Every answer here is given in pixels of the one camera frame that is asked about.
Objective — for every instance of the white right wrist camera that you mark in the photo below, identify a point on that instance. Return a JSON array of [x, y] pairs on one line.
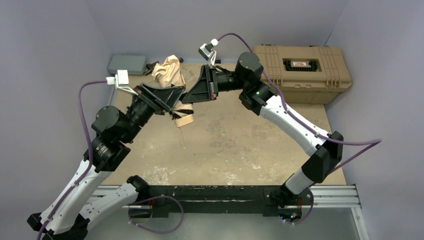
[[208, 52]]

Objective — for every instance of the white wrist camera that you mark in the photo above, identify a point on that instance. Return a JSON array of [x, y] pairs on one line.
[[208, 52], [121, 81]]

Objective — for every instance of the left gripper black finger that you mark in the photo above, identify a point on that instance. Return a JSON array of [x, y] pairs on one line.
[[178, 109], [166, 95]]

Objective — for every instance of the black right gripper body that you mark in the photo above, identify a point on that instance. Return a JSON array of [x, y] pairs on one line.
[[212, 82]]

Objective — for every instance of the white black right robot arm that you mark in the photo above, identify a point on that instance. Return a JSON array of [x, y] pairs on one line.
[[323, 149]]

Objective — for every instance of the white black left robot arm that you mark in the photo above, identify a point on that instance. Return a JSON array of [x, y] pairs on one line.
[[71, 215]]

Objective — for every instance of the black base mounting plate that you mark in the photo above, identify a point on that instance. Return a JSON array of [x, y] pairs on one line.
[[264, 200]]

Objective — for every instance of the black metal clamp tool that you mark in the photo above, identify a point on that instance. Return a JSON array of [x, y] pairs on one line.
[[170, 63]]

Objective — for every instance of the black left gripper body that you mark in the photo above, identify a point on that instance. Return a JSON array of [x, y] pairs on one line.
[[149, 99]]

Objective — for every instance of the tan plastic hard case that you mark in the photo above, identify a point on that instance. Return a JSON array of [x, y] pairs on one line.
[[305, 74]]

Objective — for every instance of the beige umbrella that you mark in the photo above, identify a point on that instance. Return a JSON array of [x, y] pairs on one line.
[[175, 78]]

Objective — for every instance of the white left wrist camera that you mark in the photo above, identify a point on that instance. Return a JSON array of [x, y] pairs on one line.
[[121, 81]]

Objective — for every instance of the grey flat pad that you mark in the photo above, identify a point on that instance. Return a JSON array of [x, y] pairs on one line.
[[134, 64]]

